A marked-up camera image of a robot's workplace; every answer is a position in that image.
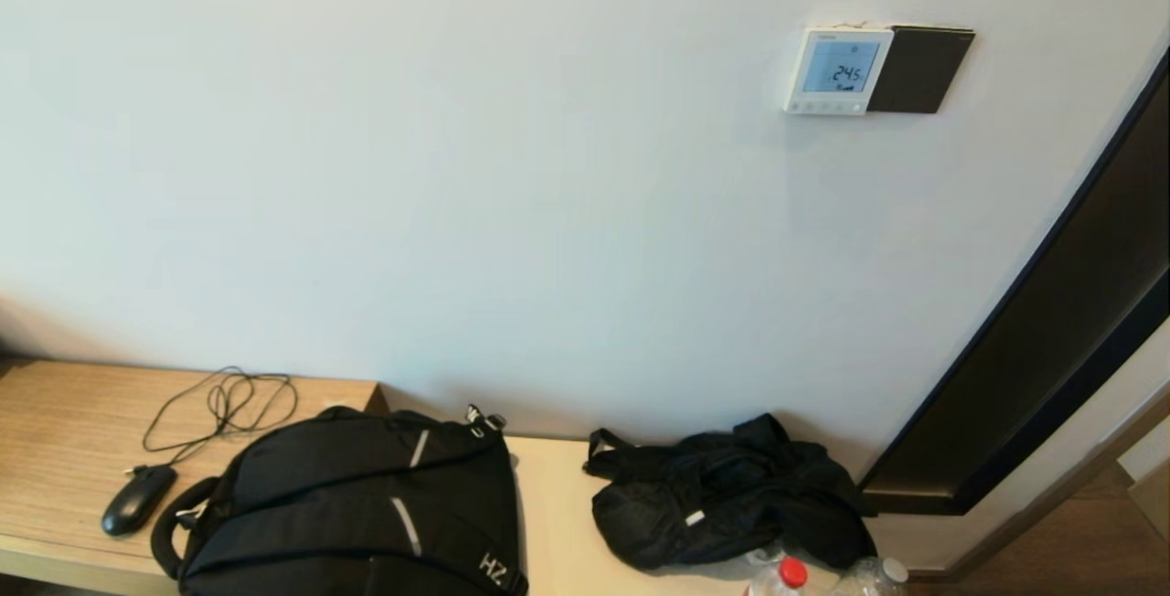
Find black computer mouse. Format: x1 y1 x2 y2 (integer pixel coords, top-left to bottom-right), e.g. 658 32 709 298
101 464 178 537

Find white-capped clear plastic bottle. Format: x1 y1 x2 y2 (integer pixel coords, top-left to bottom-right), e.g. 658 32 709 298
827 556 910 596

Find black wall switch plate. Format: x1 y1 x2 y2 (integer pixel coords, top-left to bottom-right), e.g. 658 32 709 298
866 25 976 114

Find white wall thermostat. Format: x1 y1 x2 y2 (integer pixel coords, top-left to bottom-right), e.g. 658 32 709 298
783 26 895 116

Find red-capped plastic bottle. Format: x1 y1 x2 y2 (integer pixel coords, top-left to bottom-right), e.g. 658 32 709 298
745 557 810 596

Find black backpack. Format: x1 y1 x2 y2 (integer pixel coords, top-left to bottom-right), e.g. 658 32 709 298
150 404 529 596

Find black crumpled fabric bag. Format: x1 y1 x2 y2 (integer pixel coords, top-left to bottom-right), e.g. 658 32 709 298
583 412 878 571

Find black mouse cable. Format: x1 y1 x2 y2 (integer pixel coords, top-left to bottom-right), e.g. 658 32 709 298
125 366 299 476

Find dark door frame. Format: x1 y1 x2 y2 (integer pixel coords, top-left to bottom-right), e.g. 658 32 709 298
859 48 1170 516

